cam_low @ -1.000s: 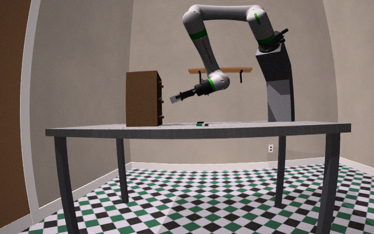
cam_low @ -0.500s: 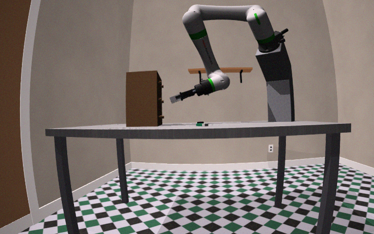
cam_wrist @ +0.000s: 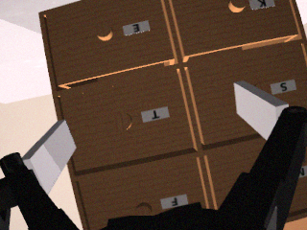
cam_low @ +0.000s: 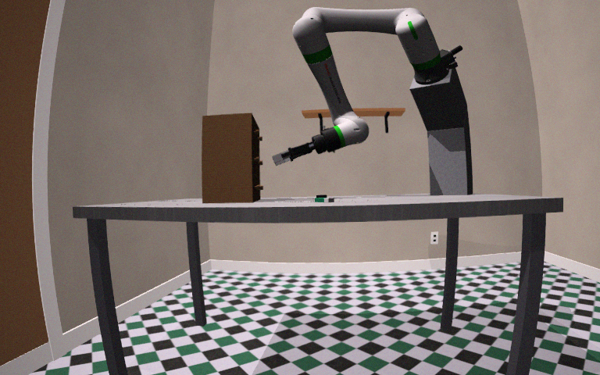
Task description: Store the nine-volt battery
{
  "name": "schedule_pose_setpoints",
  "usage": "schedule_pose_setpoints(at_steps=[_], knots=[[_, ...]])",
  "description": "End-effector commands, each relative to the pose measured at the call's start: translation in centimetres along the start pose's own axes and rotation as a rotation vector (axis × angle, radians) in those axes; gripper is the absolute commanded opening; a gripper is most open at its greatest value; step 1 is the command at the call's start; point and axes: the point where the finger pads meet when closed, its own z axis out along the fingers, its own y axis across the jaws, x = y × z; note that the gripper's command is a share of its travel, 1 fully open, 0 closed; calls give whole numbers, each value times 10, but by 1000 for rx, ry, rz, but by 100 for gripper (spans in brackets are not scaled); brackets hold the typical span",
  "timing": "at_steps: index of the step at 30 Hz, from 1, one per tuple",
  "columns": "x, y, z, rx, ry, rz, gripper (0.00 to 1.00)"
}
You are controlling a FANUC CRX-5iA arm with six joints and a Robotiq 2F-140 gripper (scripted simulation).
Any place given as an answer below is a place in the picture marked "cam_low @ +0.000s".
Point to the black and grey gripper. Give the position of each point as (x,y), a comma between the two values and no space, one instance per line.
(307,148)

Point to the small brown chest of drawers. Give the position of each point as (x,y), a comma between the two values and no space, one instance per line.
(227,158)

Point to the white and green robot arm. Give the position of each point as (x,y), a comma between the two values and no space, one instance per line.
(414,32)

